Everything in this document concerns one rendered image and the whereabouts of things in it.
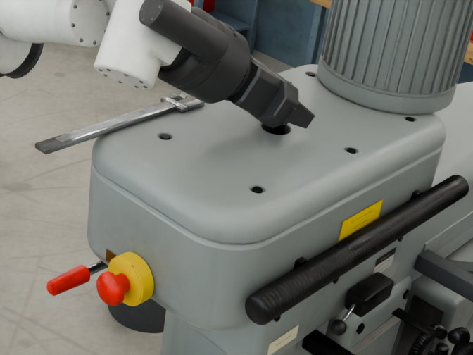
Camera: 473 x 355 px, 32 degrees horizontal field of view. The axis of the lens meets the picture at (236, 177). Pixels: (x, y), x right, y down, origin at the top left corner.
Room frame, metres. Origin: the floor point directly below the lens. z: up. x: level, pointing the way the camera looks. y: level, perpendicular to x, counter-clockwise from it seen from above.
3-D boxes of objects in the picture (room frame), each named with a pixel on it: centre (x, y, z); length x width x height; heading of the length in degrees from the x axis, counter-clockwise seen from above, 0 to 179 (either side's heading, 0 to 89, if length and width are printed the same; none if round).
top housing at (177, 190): (0.94, -0.05, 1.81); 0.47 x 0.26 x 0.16; 142
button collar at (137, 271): (0.75, 0.10, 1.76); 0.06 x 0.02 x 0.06; 52
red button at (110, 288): (0.73, 0.12, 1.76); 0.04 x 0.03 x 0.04; 52
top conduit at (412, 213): (0.87, -0.18, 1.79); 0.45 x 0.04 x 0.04; 142
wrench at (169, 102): (0.88, 0.14, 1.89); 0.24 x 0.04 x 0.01; 144
